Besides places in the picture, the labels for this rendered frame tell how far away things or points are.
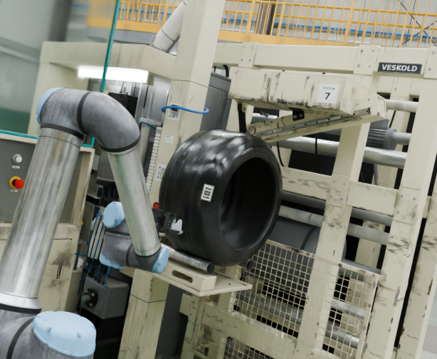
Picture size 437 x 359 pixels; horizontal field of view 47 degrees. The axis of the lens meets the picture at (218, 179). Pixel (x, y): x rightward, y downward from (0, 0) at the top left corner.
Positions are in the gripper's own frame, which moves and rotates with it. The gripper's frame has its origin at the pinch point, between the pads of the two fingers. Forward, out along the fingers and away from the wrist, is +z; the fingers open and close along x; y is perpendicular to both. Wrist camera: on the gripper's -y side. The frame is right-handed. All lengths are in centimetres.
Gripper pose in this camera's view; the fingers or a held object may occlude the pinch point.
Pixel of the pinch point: (179, 232)
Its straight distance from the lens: 202.2
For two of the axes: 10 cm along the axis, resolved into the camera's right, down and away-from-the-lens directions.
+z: 5.9, 2.0, 7.8
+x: -7.6, -1.9, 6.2
